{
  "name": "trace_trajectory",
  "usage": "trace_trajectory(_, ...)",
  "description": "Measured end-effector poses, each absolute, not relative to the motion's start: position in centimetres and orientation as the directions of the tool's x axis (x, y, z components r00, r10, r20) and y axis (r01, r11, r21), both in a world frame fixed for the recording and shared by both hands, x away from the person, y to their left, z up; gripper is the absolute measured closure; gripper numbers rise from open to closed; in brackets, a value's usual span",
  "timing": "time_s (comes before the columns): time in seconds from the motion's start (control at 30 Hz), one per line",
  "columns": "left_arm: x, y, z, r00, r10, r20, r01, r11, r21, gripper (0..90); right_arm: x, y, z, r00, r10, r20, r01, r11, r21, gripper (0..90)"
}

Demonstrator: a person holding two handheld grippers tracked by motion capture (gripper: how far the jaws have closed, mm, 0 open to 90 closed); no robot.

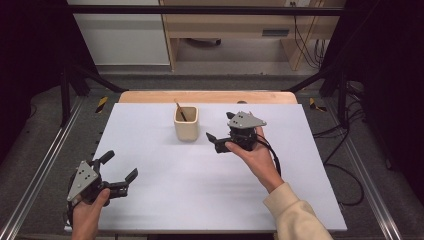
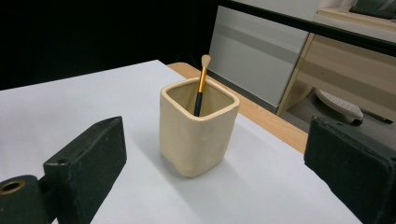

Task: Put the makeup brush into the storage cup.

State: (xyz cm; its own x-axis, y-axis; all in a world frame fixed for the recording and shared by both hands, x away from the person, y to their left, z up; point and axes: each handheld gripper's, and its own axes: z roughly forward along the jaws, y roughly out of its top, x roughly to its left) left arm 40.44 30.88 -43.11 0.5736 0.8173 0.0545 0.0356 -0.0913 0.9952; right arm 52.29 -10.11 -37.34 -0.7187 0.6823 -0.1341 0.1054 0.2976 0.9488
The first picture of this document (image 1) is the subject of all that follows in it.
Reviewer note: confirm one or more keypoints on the black curtain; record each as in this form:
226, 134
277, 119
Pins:
30, 66
393, 83

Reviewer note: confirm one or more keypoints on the light wooden desk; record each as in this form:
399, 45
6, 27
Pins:
226, 25

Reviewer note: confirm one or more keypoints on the black horizontal frame bar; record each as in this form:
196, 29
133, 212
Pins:
200, 10

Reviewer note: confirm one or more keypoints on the aluminium floor rail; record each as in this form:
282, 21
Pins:
366, 173
43, 166

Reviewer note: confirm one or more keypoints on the white cabinet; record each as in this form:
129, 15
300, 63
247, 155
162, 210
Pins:
123, 40

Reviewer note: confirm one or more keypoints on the yellow black floor tape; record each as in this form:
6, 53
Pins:
314, 104
102, 104

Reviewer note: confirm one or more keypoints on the person's left hand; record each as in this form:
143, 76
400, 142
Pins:
86, 220

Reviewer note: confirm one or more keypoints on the black metal frame stand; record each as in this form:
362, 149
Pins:
65, 100
342, 103

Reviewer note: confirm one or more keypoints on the white table mat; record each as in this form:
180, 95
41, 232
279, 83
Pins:
186, 200

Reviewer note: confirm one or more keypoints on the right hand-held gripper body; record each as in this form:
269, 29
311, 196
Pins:
245, 120

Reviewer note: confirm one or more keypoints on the beige square cup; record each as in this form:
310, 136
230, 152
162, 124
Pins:
186, 131

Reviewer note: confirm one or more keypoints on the grey desk label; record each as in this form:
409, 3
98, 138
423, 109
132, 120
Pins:
275, 32

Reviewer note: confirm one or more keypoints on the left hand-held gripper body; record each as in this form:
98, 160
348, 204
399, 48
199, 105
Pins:
83, 180

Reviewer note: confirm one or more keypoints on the person's right hand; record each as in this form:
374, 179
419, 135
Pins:
261, 163

